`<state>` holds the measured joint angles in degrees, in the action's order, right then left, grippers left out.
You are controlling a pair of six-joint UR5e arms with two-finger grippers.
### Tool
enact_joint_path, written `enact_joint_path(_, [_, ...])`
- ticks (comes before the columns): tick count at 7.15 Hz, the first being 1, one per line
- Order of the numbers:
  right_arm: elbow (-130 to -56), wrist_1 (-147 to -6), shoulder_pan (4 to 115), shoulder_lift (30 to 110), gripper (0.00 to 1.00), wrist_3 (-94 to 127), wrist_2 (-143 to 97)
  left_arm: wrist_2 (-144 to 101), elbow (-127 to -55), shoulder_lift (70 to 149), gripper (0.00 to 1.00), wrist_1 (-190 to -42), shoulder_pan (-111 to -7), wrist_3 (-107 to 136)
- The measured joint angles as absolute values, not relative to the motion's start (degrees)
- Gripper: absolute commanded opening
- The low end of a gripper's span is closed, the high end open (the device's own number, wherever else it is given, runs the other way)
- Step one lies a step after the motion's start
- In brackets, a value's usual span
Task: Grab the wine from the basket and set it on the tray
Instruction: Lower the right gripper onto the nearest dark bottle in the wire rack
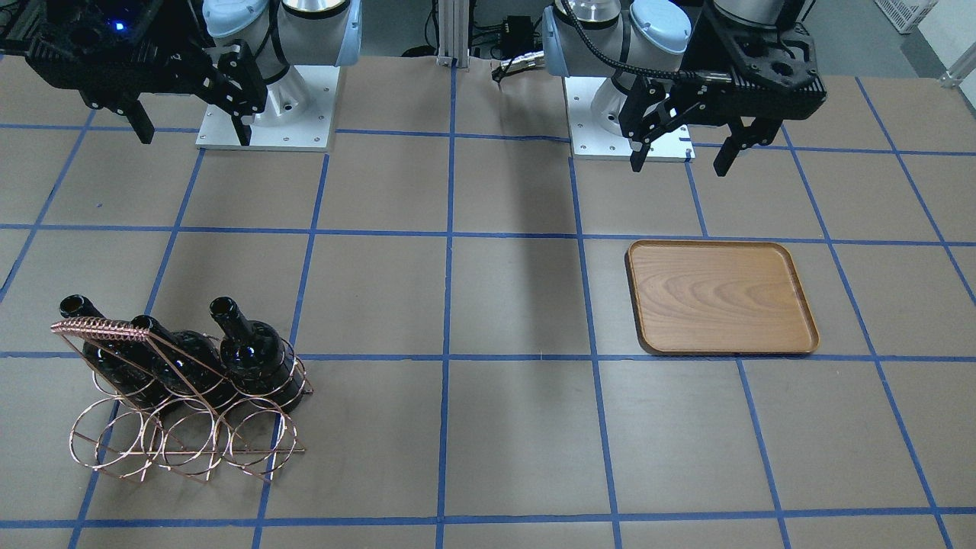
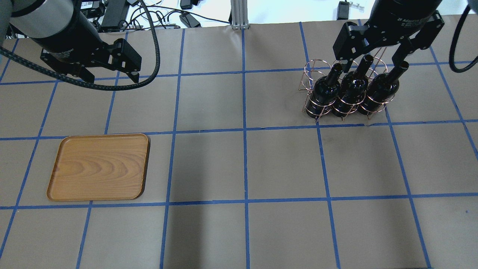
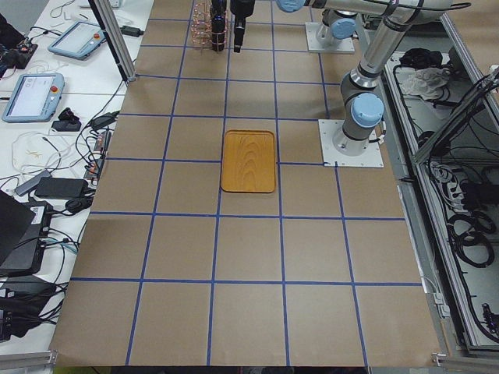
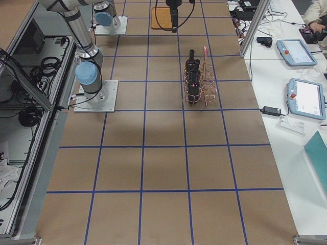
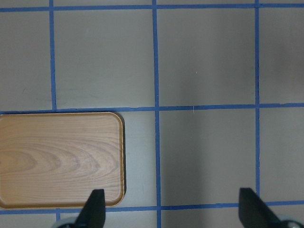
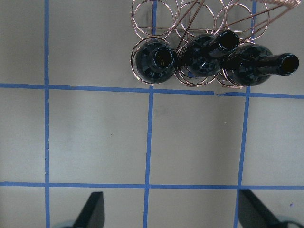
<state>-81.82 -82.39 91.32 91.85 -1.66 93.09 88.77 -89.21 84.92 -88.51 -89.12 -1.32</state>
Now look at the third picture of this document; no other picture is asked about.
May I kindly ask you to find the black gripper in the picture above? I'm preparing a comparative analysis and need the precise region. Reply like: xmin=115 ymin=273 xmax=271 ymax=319
xmin=230 ymin=0 xmax=256 ymax=17

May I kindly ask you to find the white crumpled cloth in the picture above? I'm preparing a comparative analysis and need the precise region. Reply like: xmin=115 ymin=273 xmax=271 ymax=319
xmin=401 ymin=67 xmax=450 ymax=101

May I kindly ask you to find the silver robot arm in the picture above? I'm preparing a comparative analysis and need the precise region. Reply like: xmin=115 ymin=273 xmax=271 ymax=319
xmin=320 ymin=9 xmax=357 ymax=44
xmin=277 ymin=1 xmax=471 ymax=156

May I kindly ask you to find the black power adapter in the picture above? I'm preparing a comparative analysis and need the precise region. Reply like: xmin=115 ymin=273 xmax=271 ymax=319
xmin=34 ymin=177 xmax=88 ymax=199

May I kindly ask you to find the copper wire wine basket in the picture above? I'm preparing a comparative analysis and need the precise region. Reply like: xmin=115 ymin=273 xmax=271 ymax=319
xmin=190 ymin=1 xmax=227 ymax=49

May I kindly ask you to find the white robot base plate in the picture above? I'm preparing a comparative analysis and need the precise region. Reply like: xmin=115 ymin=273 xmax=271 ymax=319
xmin=318 ymin=119 xmax=384 ymax=168

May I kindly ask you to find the wooden tray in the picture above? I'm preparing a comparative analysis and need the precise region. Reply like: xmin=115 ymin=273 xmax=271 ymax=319
xmin=221 ymin=129 xmax=276 ymax=193

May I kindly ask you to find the aluminium frame post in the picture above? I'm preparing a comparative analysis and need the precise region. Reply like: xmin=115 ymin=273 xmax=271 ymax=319
xmin=88 ymin=0 xmax=136 ymax=85

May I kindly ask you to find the dark wine bottle in basket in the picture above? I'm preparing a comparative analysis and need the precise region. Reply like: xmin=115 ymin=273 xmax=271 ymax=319
xmin=210 ymin=0 xmax=227 ymax=52

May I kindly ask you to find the teach pendant tablet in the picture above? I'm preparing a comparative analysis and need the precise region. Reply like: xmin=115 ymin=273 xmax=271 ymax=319
xmin=2 ymin=72 xmax=65 ymax=123
xmin=48 ymin=21 xmax=106 ymax=61

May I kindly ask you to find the upper teach pendant tablet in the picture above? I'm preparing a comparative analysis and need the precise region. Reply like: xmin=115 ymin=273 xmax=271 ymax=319
xmin=48 ymin=21 xmax=106 ymax=61

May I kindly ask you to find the lower teach pendant tablet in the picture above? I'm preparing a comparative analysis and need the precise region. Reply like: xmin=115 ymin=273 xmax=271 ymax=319
xmin=2 ymin=72 xmax=65 ymax=123

